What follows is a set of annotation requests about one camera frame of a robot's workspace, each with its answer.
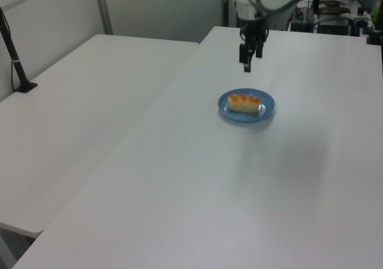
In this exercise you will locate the grey metal partition post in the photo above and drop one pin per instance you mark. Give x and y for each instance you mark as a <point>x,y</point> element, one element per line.
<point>103,7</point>

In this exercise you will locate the yellow bread with orange topping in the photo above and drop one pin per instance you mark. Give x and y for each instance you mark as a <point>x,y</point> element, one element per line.
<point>243,103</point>

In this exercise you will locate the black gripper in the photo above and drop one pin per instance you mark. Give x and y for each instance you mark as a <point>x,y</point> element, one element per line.
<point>253,30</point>

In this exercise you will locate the green bottle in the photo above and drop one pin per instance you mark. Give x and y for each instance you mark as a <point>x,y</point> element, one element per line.
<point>377,4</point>

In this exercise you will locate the black clamp mount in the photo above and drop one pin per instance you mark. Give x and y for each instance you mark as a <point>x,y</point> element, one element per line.
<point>373,35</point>

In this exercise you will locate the blue round plate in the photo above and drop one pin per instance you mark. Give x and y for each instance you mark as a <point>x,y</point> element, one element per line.
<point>246,108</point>

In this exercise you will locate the black equipment box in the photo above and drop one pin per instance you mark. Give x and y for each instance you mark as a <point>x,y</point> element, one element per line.
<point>333,27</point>

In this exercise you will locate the black camera stand pole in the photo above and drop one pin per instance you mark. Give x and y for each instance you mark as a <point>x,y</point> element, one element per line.
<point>12,52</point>

